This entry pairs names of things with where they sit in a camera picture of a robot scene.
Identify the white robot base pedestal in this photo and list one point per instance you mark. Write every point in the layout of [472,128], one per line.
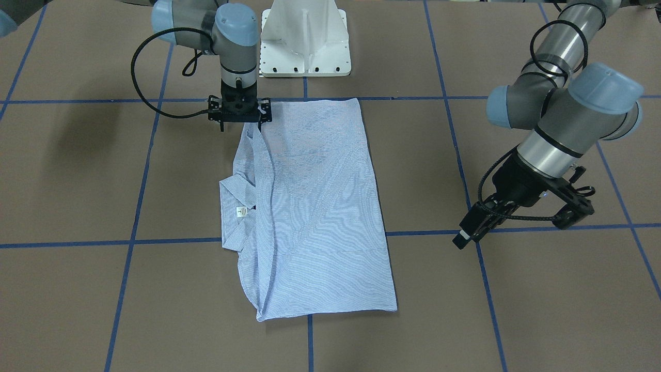
[304,39]

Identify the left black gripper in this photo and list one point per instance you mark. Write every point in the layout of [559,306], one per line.
[512,180]

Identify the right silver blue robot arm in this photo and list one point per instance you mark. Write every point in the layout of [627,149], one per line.
[211,28]

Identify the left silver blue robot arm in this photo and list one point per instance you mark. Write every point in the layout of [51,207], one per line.
[567,104]

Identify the light blue striped shirt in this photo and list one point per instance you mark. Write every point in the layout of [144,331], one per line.
[302,211]

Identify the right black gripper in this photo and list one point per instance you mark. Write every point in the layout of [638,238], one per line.
[214,109]

